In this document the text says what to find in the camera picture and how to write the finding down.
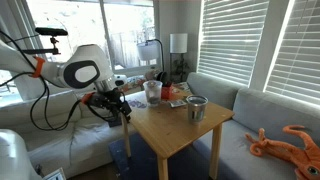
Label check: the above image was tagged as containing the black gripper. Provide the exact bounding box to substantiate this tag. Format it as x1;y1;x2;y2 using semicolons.
87;88;133;123

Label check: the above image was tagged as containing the small black box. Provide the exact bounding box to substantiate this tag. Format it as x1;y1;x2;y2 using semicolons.
107;114;124;129

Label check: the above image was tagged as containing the clear plastic cup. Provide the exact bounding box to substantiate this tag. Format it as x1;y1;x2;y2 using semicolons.
142;79;164;108

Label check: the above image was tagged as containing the colourful patterned pillow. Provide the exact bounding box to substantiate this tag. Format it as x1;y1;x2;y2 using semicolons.
118;74;156;94

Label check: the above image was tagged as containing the wooden table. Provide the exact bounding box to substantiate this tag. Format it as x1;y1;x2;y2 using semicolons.
113;87;235;180

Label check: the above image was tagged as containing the white sofa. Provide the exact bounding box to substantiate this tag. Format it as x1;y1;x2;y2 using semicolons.
0;89;148;179

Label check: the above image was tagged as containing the small printed card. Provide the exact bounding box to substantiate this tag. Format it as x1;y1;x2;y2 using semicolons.
168;99;188;109

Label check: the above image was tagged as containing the dark rug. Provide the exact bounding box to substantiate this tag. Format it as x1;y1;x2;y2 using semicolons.
108;133;214;180

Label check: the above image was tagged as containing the white red paper piece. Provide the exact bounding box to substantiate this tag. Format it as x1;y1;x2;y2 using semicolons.
173;81;193;96

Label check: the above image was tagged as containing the arc lamp white shade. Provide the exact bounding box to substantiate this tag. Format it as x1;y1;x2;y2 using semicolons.
136;38;165;73

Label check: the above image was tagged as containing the dark potted plant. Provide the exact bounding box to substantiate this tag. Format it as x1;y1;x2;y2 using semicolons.
172;54;190;83

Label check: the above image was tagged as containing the metal tumbler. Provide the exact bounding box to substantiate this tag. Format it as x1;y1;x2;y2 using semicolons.
185;94;209;125

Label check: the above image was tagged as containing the floor lamp white shade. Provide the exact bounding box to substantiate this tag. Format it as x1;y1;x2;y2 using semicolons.
169;32;189;84

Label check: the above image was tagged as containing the wooden framed panel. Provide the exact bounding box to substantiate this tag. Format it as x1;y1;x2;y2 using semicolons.
42;167;67;180

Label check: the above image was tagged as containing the white window blind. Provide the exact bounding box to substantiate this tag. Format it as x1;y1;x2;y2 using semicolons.
264;0;320;105
197;0;270;87

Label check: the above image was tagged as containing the grey sofa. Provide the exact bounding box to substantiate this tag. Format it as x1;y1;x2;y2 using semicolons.
185;71;320;180

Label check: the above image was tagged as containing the orange squid plush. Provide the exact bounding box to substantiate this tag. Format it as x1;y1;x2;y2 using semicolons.
244;124;320;180

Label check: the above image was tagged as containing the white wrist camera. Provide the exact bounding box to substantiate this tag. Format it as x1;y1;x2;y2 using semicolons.
113;73;129;88

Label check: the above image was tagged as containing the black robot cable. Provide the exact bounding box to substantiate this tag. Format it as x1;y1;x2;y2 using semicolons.
0;29;126;132

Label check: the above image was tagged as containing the black camera on tripod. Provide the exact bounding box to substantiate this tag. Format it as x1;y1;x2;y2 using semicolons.
21;27;69;56

